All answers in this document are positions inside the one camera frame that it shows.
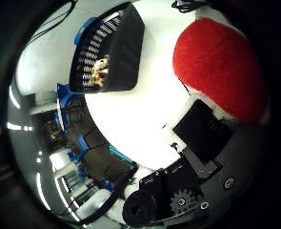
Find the red white-dotted plush mushroom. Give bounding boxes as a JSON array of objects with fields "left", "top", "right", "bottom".
[{"left": 171, "top": 17, "right": 269, "bottom": 124}]

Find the brown and white plush toy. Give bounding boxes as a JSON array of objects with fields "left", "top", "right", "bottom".
[{"left": 91, "top": 53, "right": 111, "bottom": 88}]

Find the black mesh container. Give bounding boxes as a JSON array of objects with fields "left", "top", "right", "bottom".
[{"left": 69, "top": 2, "right": 146, "bottom": 94}]

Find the black cable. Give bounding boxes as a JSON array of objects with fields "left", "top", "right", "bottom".
[{"left": 29, "top": 0, "right": 79, "bottom": 46}]

